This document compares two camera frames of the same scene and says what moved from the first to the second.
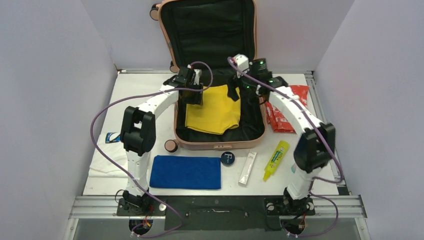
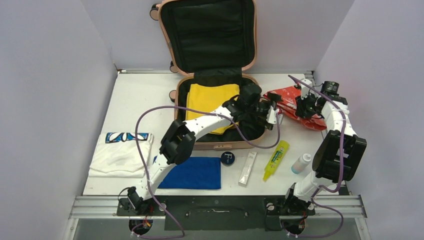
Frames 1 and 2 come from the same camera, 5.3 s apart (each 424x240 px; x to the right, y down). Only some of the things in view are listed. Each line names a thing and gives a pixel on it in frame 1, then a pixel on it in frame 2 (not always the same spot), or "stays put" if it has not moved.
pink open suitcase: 213,43 stays put
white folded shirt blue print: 112,144 stays put
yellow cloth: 219,112 stays put
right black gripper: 235,83 → 302,111
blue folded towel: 182,172 stays put
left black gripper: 196,100 → 261,118
